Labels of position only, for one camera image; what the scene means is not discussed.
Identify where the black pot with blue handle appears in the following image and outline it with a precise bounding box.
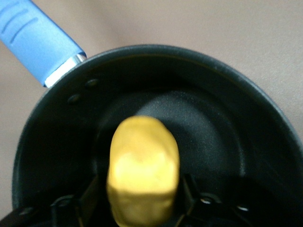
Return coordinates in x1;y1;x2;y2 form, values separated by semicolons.
0;0;303;227

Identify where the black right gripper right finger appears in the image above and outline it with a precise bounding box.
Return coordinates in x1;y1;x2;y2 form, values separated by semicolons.
174;173;252;227

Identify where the yellow potato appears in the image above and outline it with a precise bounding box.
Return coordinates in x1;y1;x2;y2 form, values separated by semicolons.
106;115;180;227

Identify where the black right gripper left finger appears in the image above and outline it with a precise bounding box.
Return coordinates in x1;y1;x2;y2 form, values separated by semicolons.
49;175;111;227

